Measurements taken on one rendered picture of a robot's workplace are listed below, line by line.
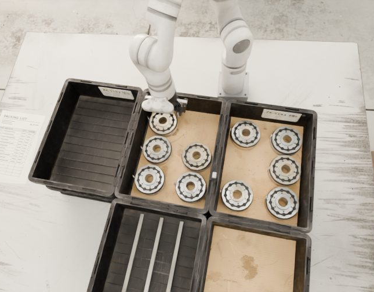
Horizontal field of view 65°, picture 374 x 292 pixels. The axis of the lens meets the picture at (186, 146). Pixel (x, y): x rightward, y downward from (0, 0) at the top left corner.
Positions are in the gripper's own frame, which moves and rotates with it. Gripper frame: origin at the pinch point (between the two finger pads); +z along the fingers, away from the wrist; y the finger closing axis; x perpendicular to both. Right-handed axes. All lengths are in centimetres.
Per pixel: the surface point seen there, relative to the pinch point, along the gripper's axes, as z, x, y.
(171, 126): 8.5, 1.5, 0.4
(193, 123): 11.5, -2.1, -7.1
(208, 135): 11.5, 1.9, -13.2
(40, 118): 23, 0, 62
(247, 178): 11.6, 15.8, -29.1
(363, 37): 97, -126, -107
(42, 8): 94, -125, 151
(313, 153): 1.9, 7.2, -47.4
